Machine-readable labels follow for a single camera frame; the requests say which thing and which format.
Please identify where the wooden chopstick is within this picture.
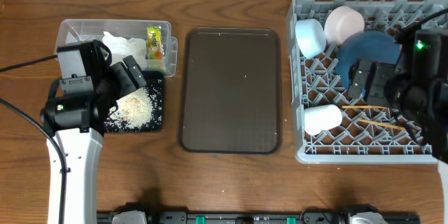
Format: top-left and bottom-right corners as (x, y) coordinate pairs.
(358, 119), (407, 131)
(342, 105), (388, 109)

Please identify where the white paper napkin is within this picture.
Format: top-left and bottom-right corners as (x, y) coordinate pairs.
(102, 31), (148, 69)

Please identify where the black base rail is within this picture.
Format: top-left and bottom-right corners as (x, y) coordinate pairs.
(97, 202), (421, 224)

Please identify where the white plastic cup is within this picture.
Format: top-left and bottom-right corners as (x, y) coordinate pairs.
(304, 104), (342, 136)

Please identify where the black plastic tray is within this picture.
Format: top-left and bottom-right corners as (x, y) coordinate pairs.
(103, 71), (165, 134)

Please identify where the rice food waste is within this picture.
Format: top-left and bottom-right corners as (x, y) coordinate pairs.
(104, 86), (164, 130)

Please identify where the light blue bowl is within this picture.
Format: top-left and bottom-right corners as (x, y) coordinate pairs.
(295, 19), (326, 59)

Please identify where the green orange snack wrapper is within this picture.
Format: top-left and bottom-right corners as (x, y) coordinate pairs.
(146, 27), (163, 60)

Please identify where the grey plastic dishwasher rack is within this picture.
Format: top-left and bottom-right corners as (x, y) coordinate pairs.
(286, 0), (447, 165)

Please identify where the brown plastic serving tray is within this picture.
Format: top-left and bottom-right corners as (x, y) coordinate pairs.
(178, 27), (282, 155)

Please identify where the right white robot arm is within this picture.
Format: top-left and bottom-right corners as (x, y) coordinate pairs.
(349, 27), (447, 190)

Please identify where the clear plastic waste bin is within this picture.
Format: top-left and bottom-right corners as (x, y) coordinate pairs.
(56, 19), (178, 77)

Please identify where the white pink shallow bowl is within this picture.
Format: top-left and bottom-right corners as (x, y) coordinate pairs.
(324, 6), (365, 45)

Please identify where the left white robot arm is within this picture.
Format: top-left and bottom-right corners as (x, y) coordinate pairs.
(41, 40), (147, 223)

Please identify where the blue round plate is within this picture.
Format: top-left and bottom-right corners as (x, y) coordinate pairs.
(335, 31), (400, 90)

